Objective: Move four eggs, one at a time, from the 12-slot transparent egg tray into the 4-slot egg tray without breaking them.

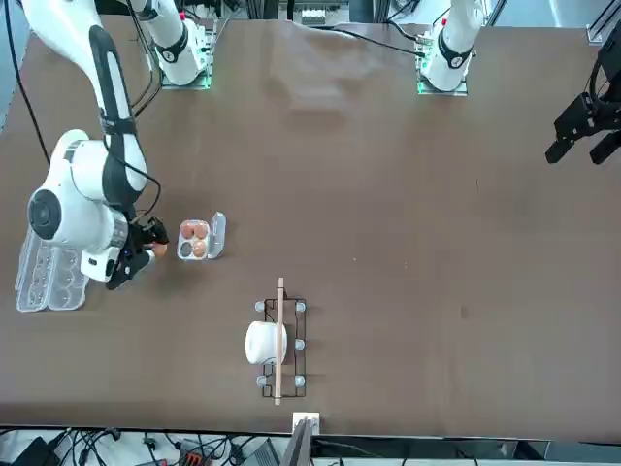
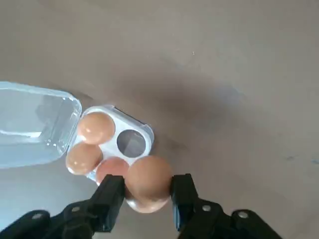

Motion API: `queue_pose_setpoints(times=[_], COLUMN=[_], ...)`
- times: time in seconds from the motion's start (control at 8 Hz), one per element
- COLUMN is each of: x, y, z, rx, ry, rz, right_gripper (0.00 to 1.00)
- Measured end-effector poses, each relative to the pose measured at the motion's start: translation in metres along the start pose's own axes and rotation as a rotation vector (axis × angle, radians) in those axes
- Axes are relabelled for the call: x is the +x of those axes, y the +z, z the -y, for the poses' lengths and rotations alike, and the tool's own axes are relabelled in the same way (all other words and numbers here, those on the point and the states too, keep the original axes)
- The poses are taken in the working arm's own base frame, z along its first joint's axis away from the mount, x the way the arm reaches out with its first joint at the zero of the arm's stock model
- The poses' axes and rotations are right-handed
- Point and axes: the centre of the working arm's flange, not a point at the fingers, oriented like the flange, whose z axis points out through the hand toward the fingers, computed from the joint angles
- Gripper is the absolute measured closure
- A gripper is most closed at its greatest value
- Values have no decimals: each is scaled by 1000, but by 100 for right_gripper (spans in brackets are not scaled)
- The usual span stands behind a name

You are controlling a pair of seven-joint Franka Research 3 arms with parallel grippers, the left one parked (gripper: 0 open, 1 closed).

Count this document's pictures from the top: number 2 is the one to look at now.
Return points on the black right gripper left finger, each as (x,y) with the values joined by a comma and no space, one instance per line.
(99,206)

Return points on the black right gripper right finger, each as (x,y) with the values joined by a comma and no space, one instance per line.
(194,214)

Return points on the brown egg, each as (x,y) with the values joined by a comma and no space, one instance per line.
(83,158)
(96,127)
(112,166)
(148,181)

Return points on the clear four-slot egg tray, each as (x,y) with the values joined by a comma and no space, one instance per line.
(37,124)

